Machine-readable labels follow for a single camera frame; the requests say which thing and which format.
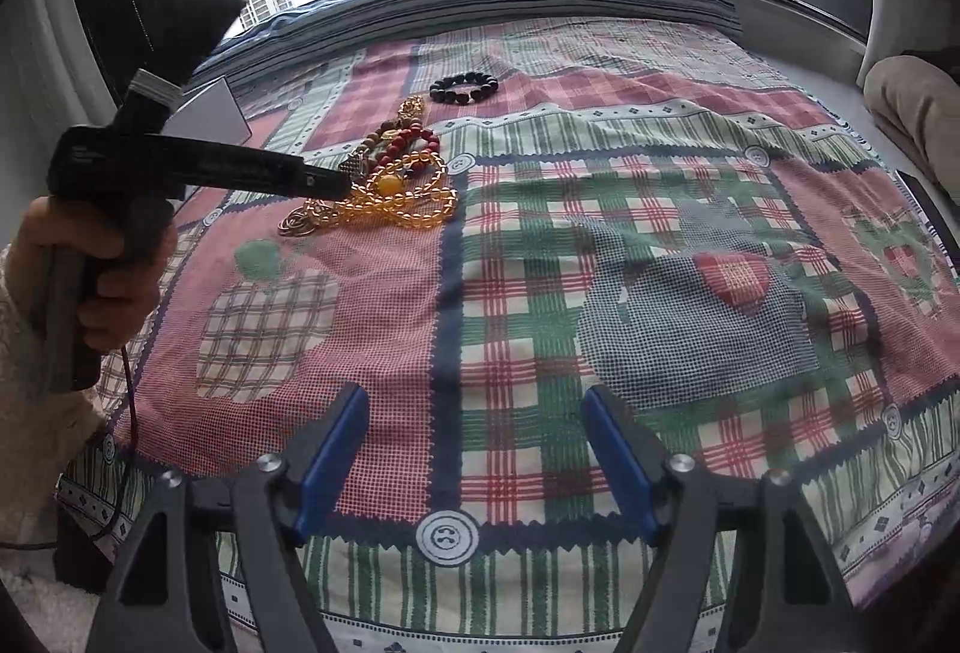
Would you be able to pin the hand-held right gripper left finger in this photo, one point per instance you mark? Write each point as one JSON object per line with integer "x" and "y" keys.
{"x": 334, "y": 450}

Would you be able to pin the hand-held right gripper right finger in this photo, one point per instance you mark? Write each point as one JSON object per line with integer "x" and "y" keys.
{"x": 611, "y": 450}

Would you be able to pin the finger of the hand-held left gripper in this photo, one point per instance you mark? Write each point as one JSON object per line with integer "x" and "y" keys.
{"x": 277, "y": 173}

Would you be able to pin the gold interlocked rings ornament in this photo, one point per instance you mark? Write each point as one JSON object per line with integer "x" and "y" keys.
{"x": 298, "y": 223}

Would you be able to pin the silver metal pendant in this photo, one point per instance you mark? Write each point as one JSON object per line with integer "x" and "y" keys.
{"x": 357, "y": 164}

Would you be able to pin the white cardboard box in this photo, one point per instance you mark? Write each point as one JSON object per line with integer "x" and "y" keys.
{"x": 217, "y": 117}

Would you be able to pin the person's left forearm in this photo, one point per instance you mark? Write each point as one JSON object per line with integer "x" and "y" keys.
{"x": 37, "y": 435}

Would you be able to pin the person's left hand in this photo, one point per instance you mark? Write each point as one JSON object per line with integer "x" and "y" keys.
{"x": 135, "y": 256}

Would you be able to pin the plaid patchwork blanket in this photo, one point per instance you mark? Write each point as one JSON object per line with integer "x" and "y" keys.
{"x": 525, "y": 293}

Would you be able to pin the beige pillow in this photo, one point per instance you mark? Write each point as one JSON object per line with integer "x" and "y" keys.
{"x": 919, "y": 98}

